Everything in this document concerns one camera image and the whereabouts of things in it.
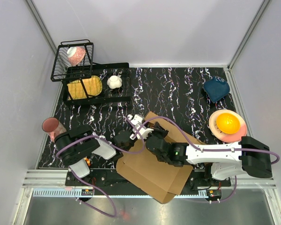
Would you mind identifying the brown cardboard box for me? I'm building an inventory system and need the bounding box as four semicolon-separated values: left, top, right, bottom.
116;111;207;204

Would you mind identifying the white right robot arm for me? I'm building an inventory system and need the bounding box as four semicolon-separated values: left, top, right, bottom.
145;128;272;186

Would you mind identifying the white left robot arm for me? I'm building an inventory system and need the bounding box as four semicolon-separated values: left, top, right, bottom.
55;130;135;186

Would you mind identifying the orange striped toy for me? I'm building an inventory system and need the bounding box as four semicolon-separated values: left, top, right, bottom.
84;157;91;167

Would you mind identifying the yellow woven plate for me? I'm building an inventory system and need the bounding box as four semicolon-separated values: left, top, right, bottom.
67;75;103;100

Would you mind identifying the orange bowl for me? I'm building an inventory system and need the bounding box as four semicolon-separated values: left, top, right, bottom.
216;112;241;134

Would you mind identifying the pink mug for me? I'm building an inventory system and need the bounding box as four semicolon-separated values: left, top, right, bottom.
42;117;67;142

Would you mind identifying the pink plate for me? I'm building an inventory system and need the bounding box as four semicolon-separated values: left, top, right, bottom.
208;109;247;143

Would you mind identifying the dark blue bowl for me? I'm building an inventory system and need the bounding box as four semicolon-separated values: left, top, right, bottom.
203;76;230;103

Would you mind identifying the pink patterned bowl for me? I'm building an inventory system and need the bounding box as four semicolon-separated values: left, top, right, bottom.
67;46;86;66

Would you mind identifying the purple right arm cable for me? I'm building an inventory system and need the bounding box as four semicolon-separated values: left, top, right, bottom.
131;116;280;203

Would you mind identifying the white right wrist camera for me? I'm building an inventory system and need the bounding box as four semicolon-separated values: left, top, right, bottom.
130;127;154;140

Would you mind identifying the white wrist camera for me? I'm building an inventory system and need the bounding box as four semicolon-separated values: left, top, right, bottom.
127;114;144;129
130;127;154;140

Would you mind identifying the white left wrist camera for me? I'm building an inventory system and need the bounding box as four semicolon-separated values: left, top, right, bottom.
127;114;144;129

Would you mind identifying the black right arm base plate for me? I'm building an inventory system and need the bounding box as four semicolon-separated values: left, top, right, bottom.
183;163;231;191

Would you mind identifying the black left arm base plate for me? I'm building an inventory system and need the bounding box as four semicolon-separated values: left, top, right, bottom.
65;169;131;187

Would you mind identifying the black wire dish rack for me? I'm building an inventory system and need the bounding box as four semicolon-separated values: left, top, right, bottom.
51;39;131;106

